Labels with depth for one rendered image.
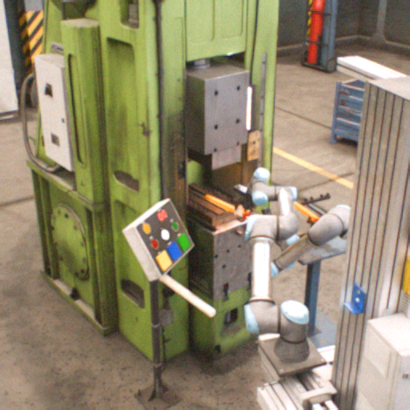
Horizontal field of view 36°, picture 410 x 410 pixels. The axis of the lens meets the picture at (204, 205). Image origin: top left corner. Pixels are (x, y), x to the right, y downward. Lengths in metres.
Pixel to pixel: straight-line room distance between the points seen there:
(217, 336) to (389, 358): 1.78
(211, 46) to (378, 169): 1.43
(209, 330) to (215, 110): 1.36
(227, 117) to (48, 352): 1.90
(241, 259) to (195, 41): 1.28
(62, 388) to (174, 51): 2.03
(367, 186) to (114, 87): 1.71
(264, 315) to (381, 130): 0.94
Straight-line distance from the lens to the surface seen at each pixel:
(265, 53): 3.61
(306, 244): 2.98
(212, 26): 3.33
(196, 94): 3.24
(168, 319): 3.73
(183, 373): 3.91
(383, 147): 2.15
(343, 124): 7.35
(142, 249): 2.97
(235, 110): 3.35
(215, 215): 3.51
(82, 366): 4.03
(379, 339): 2.30
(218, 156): 3.35
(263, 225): 2.79
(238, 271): 3.71
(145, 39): 3.09
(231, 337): 3.97
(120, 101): 3.49
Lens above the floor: 2.58
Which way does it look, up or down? 26 degrees down
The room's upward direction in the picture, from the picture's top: straight up
